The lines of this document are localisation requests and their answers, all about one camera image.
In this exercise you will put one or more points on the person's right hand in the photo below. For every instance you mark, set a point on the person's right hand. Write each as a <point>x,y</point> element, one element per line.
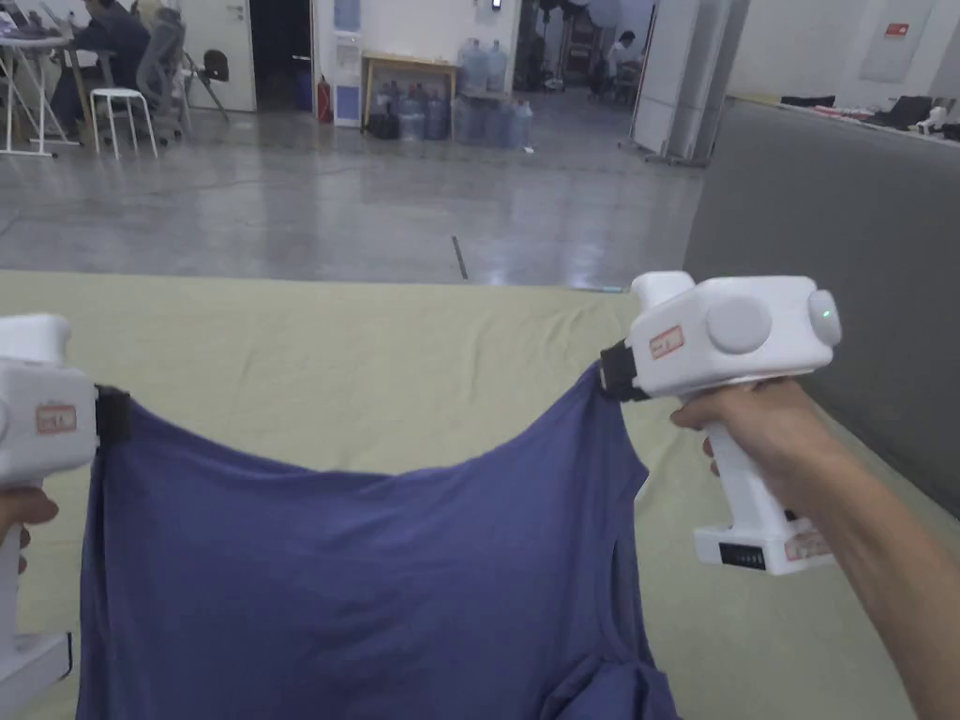
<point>780,427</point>

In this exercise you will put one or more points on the bed with pale green sheet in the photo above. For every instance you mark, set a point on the bed with pale green sheet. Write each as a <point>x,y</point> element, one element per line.
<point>337,360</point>

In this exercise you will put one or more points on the grey padded headboard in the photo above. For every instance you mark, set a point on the grey padded headboard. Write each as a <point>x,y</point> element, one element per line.
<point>832,225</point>

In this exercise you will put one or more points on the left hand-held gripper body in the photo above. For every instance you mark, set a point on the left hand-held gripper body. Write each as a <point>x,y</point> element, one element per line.
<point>41,375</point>

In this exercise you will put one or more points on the dark blue shirt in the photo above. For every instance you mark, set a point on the dark blue shirt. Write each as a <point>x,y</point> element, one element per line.
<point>360,570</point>

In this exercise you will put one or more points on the white water dispenser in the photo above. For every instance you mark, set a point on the white water dispenser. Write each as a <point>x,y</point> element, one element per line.
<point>348,82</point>

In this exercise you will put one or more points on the person's left hand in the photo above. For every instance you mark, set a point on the person's left hand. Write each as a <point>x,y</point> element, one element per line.
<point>30,506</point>

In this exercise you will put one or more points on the group of water bottles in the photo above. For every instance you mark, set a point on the group of water bottles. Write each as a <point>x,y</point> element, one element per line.
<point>487,71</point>

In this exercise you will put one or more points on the red fire extinguisher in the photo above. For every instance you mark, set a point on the red fire extinguisher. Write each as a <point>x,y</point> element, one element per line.
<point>325,97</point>

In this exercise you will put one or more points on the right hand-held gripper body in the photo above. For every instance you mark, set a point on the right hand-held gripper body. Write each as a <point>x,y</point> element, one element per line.
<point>739,322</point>

